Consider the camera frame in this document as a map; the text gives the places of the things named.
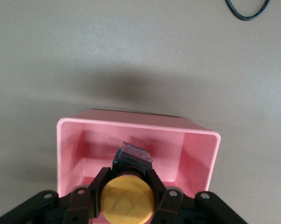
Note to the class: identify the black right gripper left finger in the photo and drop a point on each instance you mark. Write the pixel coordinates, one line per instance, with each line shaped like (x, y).
(61, 207)

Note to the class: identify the yellow push button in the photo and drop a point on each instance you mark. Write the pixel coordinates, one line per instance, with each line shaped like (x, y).
(127, 200)

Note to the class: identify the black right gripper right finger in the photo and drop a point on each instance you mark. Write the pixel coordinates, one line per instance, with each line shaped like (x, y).
(189, 207)

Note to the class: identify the pink plastic box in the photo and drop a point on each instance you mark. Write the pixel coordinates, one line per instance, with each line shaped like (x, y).
(194, 151)

